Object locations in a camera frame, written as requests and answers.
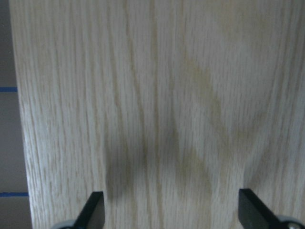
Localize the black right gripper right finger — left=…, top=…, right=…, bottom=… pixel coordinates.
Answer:
left=239, top=188, right=305, bottom=229

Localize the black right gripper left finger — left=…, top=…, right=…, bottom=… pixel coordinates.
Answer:
left=73, top=191, right=105, bottom=229

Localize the light wooden drawer cabinet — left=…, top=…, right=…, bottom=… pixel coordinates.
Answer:
left=9, top=0, right=305, bottom=229

